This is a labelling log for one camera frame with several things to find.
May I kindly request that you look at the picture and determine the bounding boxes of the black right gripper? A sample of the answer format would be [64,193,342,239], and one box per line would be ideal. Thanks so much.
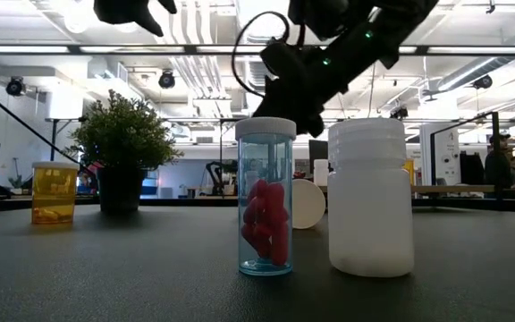
[253,39,343,138]

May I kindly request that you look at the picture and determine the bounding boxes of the tall blue bottle red pills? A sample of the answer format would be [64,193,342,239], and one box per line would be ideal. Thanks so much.
[234,116,298,277]

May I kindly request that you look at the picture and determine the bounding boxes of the small white opaque bottle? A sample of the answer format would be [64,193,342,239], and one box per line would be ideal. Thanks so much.
[312,158,330,187]

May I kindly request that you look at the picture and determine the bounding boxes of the large white opaque bottle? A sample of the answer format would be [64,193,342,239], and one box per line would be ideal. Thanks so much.
[326,117,416,279]

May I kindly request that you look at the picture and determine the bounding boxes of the black computer monitor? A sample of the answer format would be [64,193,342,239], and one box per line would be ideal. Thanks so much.
[308,139,330,176]

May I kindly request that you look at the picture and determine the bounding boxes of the green plant in black pot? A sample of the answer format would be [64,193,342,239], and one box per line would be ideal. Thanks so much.
[63,89,185,216]

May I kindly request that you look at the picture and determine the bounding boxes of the white pillar with signs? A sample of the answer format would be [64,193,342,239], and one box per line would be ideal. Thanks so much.
[419,123,460,187]

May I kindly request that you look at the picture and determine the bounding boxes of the person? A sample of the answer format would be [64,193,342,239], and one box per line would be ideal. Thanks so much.
[484,132,513,189]

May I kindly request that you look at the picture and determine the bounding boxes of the black table mat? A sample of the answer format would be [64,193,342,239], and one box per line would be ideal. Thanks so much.
[0,203,515,322]

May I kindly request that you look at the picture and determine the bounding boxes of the silver ceiling air duct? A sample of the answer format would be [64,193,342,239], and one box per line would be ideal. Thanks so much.
[234,0,294,90]

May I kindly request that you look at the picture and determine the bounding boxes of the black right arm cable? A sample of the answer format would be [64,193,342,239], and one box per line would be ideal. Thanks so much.
[232,11,291,98]

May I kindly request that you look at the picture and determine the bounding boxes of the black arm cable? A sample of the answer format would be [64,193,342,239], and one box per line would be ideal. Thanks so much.
[232,11,291,98]
[0,80,89,174]

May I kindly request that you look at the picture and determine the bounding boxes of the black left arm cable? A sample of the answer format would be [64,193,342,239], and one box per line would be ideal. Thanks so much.
[0,80,89,174]

